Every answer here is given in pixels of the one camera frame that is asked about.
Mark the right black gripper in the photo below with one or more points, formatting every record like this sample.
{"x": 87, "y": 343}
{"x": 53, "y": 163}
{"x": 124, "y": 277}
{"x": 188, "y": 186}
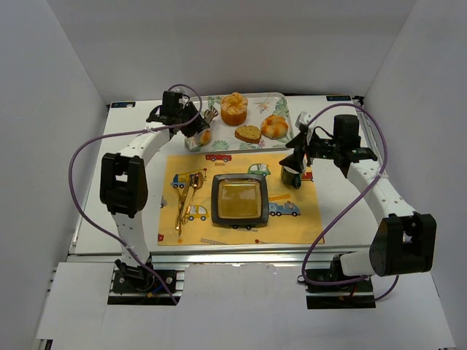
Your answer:
{"x": 301, "y": 150}

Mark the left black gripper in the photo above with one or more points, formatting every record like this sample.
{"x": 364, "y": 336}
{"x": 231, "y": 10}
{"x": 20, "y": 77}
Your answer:
{"x": 192, "y": 124}

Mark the large round sugared cake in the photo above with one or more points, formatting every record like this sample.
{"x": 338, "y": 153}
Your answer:
{"x": 234, "y": 109}

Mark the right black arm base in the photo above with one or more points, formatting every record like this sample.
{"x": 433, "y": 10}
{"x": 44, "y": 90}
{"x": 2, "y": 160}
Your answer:
{"x": 349, "y": 296}

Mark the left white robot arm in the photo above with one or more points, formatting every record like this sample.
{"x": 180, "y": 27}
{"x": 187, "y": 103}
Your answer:
{"x": 123, "y": 182}

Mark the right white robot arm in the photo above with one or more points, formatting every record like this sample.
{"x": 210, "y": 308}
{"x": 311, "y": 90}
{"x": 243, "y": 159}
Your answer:
{"x": 405, "y": 239}

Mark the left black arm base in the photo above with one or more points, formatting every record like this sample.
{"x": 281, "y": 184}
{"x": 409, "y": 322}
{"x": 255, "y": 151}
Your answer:
{"x": 131, "y": 286}

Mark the small round bread roll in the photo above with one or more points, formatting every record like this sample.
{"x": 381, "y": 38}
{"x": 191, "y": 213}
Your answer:
{"x": 202, "y": 138}

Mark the dark green cup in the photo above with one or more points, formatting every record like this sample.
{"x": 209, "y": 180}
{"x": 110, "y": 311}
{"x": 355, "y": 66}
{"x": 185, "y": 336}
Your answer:
{"x": 291, "y": 177}

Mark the white tropical leaf tray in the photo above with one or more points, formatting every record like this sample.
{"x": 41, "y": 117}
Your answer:
{"x": 260, "y": 106}

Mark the orange glazed donut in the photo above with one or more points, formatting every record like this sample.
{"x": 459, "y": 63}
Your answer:
{"x": 274, "y": 127}

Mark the sliced loaf cake piece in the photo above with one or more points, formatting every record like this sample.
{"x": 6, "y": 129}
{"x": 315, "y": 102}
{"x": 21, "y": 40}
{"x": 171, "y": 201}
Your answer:
{"x": 248, "y": 133}

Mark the right blue corner label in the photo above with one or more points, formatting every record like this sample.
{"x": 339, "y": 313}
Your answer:
{"x": 338, "y": 98}

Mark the blue corner label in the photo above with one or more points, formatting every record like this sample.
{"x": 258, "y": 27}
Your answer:
{"x": 123, "y": 104}
{"x": 338, "y": 98}

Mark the gold fork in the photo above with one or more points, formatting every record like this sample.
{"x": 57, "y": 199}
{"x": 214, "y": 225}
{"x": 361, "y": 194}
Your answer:
{"x": 182, "y": 195}

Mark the yellow vehicle print placemat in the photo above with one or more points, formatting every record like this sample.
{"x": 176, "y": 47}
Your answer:
{"x": 294, "y": 215}

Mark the gold spoon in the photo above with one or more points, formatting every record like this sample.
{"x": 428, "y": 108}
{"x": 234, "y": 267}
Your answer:
{"x": 197, "y": 184}

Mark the black square amber plate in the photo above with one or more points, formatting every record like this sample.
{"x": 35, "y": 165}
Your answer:
{"x": 239, "y": 200}

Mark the left blue corner label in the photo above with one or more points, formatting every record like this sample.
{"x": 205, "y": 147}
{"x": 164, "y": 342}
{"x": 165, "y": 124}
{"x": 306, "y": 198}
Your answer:
{"x": 123, "y": 104}

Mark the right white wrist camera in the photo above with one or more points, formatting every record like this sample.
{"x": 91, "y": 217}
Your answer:
{"x": 303, "y": 119}

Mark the aluminium frame rail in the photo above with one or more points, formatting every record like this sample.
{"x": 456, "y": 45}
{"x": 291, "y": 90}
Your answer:
{"x": 321, "y": 259}

